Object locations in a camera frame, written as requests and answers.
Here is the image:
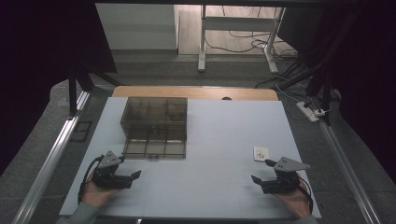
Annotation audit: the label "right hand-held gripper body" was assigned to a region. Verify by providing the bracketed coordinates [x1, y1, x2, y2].
[261, 156, 312, 195]

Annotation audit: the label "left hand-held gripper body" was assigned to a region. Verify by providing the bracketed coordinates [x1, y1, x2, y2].
[92, 150, 134, 190]

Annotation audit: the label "small white card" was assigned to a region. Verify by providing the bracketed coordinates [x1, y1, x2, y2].
[253, 146, 271, 162]

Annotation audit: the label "dark transparent compartment box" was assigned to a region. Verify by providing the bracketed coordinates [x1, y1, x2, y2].
[120, 96, 189, 161]

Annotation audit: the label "person's left hand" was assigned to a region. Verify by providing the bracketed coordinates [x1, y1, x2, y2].
[81, 172, 121, 209]

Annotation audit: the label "person's right hand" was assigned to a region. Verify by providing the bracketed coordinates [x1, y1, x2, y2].
[275, 178, 313, 219]

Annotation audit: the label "white table mat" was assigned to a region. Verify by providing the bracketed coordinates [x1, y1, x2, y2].
[59, 96, 322, 219]

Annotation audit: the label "white power strip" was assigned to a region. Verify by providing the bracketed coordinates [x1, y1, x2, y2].
[295, 100, 327, 123]

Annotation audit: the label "black metal stand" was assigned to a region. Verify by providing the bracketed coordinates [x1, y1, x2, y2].
[279, 8, 359, 127]
[67, 62, 122, 119]

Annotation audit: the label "wooden table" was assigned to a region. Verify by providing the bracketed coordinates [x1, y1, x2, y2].
[111, 85, 279, 102]

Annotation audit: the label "black curtain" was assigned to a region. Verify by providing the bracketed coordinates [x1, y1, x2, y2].
[0, 0, 118, 176]
[276, 0, 396, 185]

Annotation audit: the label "white cabinet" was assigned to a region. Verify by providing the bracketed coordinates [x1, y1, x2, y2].
[94, 2, 180, 51]

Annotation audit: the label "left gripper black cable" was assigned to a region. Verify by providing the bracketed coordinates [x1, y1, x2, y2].
[77, 156, 105, 205]

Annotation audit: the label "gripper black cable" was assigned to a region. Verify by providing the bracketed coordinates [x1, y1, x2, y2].
[297, 176, 315, 215]
[77, 156, 105, 205]

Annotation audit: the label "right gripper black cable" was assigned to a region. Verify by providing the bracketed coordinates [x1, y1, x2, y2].
[297, 176, 315, 215]

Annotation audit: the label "aluminium floor rail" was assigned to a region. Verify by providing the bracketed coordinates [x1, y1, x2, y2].
[11, 91, 92, 224]
[319, 120, 383, 224]

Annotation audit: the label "white cable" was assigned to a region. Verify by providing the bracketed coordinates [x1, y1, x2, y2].
[274, 81, 302, 105]

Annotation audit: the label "black floor cables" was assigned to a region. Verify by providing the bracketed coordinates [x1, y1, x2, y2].
[204, 6, 312, 90]

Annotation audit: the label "white desk frame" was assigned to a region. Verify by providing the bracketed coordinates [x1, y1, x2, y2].
[197, 4, 287, 75]

